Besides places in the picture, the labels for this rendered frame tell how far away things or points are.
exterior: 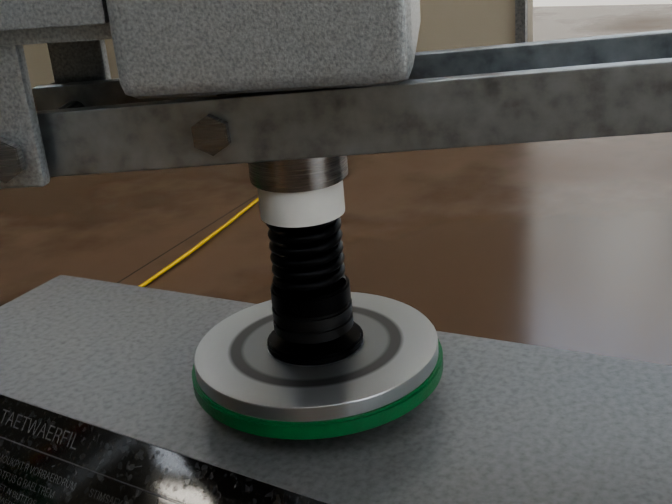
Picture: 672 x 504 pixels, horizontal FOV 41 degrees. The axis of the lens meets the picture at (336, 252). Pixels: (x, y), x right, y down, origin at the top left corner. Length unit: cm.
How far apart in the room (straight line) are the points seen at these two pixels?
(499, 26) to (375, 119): 500
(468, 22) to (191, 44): 512
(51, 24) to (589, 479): 50
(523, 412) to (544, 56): 30
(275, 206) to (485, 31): 500
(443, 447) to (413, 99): 28
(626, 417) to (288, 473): 28
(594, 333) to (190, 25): 217
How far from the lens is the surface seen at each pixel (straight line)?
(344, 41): 59
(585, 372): 85
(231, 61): 60
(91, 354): 96
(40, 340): 102
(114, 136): 69
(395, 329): 80
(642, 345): 261
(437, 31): 577
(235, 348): 79
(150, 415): 83
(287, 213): 71
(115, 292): 110
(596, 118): 65
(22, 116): 69
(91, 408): 86
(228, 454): 76
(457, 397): 81
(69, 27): 66
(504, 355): 87
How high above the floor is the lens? 123
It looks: 22 degrees down
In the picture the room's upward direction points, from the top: 5 degrees counter-clockwise
